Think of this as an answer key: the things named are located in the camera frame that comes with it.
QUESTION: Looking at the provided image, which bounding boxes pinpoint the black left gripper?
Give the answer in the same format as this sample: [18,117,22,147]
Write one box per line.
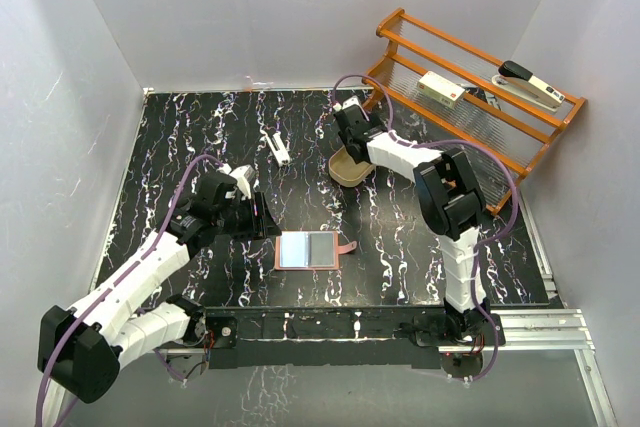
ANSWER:
[214,191,280,242]

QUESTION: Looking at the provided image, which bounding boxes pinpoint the beige oval card tray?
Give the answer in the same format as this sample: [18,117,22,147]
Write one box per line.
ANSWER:
[328,147,375,188]

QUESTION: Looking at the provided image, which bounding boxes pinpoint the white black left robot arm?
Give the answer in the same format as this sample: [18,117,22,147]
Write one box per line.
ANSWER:
[37,165,281,404]

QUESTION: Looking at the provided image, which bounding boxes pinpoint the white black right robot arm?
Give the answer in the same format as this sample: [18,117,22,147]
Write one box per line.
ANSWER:
[333,97,486,344]

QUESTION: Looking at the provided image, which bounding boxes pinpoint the white staple remover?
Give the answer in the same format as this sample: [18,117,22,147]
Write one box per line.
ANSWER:
[260,130,291,167]

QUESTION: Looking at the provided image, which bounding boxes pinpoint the orange wooden shelf rack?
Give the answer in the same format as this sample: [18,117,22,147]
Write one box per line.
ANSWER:
[365,8,586,183]

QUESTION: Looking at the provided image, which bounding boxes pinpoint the white red staples box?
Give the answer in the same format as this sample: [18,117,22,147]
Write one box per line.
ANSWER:
[417,71,465,109]

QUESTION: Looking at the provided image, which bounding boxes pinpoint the black beige stapler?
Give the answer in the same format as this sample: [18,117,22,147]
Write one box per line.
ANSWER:
[491,60,565,112]

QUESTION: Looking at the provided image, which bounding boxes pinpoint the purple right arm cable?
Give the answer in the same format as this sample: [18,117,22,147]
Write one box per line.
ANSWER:
[331,73,516,383]

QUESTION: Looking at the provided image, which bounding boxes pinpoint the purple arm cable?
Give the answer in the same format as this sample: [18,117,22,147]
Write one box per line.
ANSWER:
[331,73,516,383]
[34,154,236,427]

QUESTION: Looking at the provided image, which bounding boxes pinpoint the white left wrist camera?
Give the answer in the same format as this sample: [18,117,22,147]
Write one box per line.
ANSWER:
[229,165,256,199]

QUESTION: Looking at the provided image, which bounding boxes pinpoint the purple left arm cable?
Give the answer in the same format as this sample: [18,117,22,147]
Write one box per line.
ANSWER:
[34,154,236,427]

